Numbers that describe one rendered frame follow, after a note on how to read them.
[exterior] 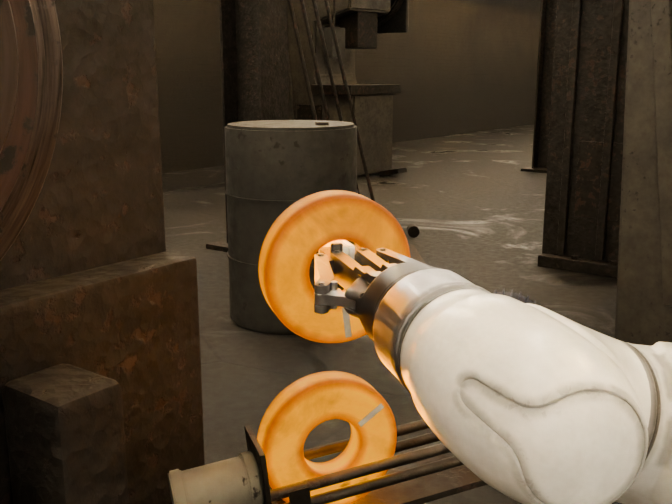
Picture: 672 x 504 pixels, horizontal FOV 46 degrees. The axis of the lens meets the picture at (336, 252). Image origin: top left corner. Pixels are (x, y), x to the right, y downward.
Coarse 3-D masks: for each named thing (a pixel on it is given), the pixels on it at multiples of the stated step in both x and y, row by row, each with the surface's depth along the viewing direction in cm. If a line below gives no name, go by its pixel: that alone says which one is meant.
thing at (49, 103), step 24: (48, 0) 67; (48, 24) 67; (48, 48) 67; (48, 72) 68; (48, 96) 68; (48, 120) 68; (48, 144) 69; (24, 168) 67; (48, 168) 69; (24, 192) 67; (0, 216) 66; (24, 216) 68; (0, 240) 66
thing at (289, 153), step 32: (256, 128) 320; (288, 128) 317; (320, 128) 320; (352, 128) 333; (256, 160) 322; (288, 160) 318; (320, 160) 322; (352, 160) 337; (256, 192) 325; (288, 192) 321; (256, 224) 328; (256, 256) 331; (256, 288) 334; (256, 320) 338
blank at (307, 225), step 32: (320, 192) 77; (352, 192) 78; (288, 224) 74; (320, 224) 75; (352, 224) 76; (384, 224) 78; (288, 256) 75; (288, 288) 76; (288, 320) 77; (320, 320) 78; (352, 320) 79
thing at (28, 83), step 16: (16, 0) 63; (16, 16) 63; (32, 16) 64; (16, 32) 63; (32, 32) 64; (32, 48) 64; (32, 64) 64; (32, 80) 65; (32, 96) 65; (16, 112) 64; (32, 112) 65; (16, 128) 64; (32, 128) 65; (16, 144) 64; (0, 160) 63; (16, 160) 64; (0, 176) 63; (16, 176) 65; (0, 192) 64; (0, 208) 64
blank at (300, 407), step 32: (320, 384) 82; (352, 384) 83; (288, 416) 82; (320, 416) 83; (352, 416) 84; (384, 416) 86; (288, 448) 83; (352, 448) 87; (384, 448) 86; (288, 480) 83; (352, 480) 86
